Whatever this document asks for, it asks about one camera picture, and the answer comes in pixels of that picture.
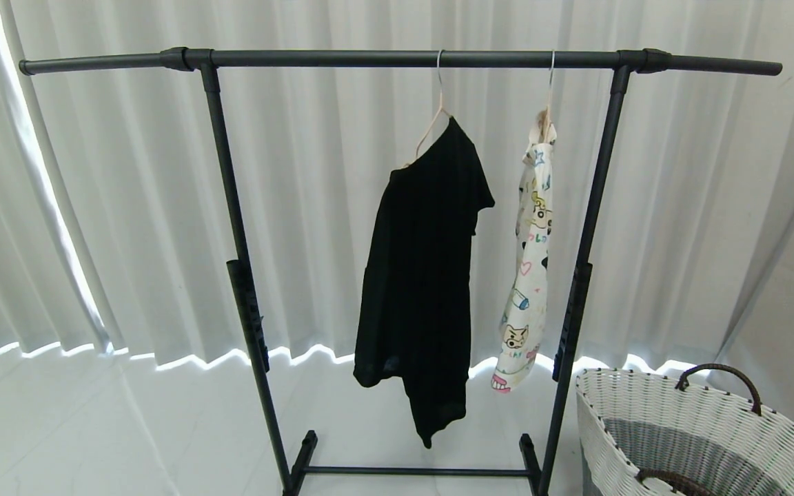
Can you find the black garment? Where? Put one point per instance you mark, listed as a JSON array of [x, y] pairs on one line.
[[424, 289]]

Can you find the cream printed garment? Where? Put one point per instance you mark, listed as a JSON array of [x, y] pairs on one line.
[[531, 275]]

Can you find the black clothes rack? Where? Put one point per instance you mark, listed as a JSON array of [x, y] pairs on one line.
[[335, 58]]

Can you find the white laundry basket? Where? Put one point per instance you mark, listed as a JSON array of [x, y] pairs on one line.
[[679, 406]]

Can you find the white curtain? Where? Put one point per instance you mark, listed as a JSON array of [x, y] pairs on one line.
[[128, 207]]

